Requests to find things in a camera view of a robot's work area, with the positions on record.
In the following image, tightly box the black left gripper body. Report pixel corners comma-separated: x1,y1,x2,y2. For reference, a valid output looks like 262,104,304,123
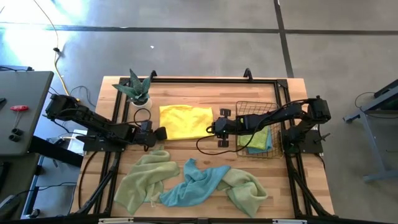
133,126,158,147

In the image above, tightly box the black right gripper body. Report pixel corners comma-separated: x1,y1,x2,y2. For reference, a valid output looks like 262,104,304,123
213,117,239,140

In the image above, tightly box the yellow microfiber towel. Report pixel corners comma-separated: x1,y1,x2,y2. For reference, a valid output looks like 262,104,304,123
159,104,215,141

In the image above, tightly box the lime green microfiber towel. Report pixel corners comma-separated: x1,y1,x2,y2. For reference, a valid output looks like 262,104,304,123
238,125,270,151

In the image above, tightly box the pale green microfiber towel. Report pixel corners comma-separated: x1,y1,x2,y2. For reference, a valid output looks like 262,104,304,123
113,149,181,216
216,169,269,218

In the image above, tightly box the teal textured microfiber towel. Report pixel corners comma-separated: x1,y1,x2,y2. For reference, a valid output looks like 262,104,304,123
159,157,231,208

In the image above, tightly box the potted snake plant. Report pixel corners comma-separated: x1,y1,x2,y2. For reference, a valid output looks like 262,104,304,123
111,68,154,110

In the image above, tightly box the white flat box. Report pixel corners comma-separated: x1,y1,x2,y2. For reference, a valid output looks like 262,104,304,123
67,129,88,155

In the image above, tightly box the grey side table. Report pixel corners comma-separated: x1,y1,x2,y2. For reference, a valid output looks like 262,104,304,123
0,70,54,156

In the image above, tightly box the grey metal stand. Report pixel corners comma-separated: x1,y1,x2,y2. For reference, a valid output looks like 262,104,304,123
343,79,398,184

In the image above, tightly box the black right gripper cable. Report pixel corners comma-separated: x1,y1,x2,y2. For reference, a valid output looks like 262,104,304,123
195,124,265,156

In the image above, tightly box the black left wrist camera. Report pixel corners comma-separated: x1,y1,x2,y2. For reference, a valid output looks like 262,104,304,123
140,120,154,133

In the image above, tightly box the wire basket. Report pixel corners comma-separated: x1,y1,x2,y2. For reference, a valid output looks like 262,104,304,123
235,100,284,159

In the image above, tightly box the black aluminium table frame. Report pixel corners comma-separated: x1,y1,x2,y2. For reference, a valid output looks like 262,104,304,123
70,74,336,224

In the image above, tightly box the yellow cable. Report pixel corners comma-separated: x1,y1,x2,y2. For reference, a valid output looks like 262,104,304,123
32,0,81,103

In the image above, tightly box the red-handled tool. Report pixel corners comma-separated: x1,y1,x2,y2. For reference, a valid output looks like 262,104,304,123
9,105,29,129

